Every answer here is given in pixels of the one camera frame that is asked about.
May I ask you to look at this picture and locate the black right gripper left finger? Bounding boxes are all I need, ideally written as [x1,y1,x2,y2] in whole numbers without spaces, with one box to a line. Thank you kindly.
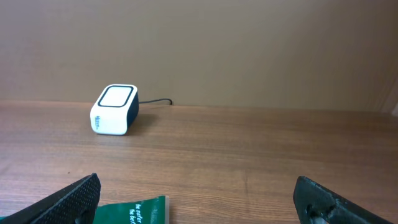
[1,173,101,224]

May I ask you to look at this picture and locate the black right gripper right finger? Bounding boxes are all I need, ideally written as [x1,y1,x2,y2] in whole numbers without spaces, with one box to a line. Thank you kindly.
[293,176,391,224]

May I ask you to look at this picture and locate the green 3M gloves package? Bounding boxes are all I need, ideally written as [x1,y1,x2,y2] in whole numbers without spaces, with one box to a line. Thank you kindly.
[93,195,170,224]

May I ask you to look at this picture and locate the white barcode scanner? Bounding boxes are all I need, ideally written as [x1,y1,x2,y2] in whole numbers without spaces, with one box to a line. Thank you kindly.
[90,84,139,136]

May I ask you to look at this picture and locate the black scanner cable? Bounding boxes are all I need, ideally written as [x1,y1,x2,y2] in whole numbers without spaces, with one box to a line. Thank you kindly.
[138,98,174,106]

